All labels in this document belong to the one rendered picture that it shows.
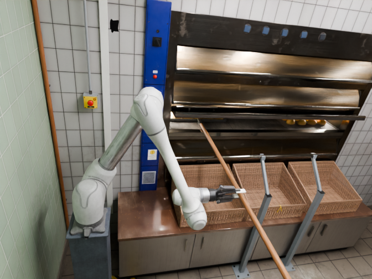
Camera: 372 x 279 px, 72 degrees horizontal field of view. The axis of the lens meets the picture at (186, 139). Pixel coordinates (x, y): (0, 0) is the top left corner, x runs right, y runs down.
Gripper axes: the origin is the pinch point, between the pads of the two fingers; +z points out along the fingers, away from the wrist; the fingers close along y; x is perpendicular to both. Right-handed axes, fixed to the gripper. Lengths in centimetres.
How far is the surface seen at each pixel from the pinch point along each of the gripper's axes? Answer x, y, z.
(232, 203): -51, 60, 29
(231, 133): -80, 2, 26
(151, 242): -26, 69, -47
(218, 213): -31, 49, 7
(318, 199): -20, 30, 86
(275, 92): -81, -37, 59
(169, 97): -80, -30, -33
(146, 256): -26, 86, -50
